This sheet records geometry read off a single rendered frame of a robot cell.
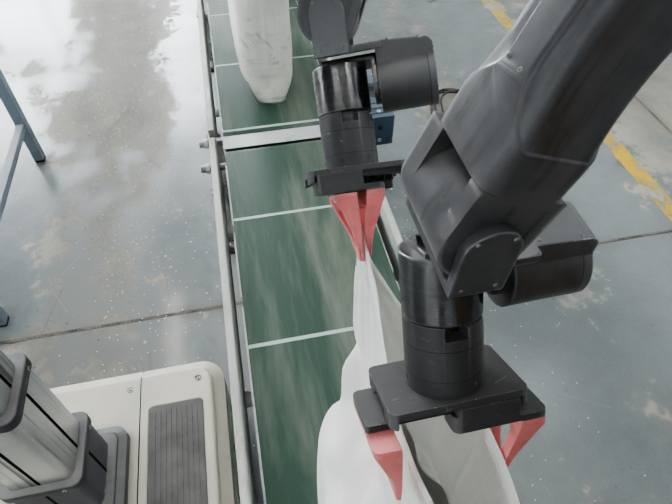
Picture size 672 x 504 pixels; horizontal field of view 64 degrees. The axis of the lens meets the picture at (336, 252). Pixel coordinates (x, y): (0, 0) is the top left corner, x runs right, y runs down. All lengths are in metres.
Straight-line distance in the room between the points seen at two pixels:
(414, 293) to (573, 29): 0.19
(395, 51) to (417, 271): 0.28
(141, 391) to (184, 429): 0.15
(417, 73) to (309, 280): 0.89
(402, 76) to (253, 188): 1.12
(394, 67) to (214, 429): 0.99
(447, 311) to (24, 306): 1.82
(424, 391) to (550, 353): 1.44
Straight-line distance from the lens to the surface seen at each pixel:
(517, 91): 0.26
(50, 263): 2.15
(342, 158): 0.55
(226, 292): 1.33
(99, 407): 1.44
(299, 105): 1.95
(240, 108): 1.96
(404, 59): 0.57
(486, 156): 0.27
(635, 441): 1.78
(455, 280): 0.31
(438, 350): 0.37
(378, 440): 0.40
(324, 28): 0.55
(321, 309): 1.32
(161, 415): 1.38
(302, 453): 1.16
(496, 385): 0.41
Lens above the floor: 1.46
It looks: 49 degrees down
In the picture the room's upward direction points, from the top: straight up
